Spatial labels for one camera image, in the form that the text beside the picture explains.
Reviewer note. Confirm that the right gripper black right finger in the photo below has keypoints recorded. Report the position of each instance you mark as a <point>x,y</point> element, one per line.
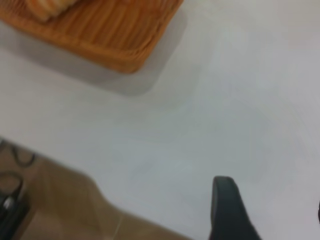
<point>319,212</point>

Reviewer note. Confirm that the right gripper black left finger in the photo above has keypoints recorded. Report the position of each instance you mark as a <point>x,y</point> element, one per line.
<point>230,212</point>

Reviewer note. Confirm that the orange woven wicker basket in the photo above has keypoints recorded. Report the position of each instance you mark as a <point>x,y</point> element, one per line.
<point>105,37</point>

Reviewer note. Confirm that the striped orange bread roll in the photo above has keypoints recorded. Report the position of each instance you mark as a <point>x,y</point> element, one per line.
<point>51,8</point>

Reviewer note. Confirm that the black equipment block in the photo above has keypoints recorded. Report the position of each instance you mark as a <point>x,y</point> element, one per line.
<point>11,212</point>

